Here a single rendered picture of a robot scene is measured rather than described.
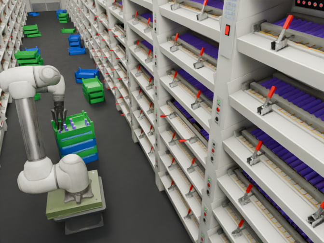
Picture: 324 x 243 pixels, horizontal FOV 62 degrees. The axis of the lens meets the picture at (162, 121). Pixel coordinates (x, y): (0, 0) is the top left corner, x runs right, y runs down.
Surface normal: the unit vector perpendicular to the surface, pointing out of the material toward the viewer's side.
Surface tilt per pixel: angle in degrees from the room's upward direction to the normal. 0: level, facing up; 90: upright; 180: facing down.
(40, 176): 63
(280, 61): 106
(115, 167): 0
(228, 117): 90
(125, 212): 0
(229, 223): 15
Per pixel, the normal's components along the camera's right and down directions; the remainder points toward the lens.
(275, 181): -0.25, -0.77
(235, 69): 0.36, 0.48
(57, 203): 0.00, -0.88
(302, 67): -0.90, 0.41
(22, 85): 0.40, 0.22
